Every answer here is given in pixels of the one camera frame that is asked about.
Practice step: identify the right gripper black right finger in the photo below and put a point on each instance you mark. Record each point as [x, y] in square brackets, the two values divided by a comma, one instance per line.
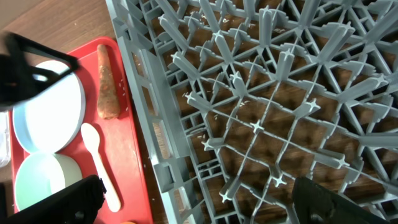
[315, 204]

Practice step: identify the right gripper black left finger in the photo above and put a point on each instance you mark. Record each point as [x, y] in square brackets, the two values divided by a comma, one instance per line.
[77, 203]

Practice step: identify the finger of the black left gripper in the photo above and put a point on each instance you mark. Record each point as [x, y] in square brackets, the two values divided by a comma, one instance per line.
[20, 81]

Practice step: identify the yellow plastic cup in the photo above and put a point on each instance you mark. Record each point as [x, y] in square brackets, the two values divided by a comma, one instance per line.
[128, 222]

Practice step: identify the mint green bowl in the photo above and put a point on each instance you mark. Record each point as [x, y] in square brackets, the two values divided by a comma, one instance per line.
[42, 175]

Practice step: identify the orange carrot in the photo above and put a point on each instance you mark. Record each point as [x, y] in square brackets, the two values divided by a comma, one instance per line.
[108, 106]

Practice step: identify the clear plastic waste bin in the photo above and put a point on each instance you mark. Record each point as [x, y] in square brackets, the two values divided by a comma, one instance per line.
[5, 150]

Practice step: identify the gray dishwasher rack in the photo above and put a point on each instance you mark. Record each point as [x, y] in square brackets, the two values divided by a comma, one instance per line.
[238, 99]

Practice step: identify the light blue plate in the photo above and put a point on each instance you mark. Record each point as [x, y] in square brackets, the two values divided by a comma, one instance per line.
[51, 120]

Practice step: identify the white plastic spoon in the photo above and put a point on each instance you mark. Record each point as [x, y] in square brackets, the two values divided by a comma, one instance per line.
[91, 140]

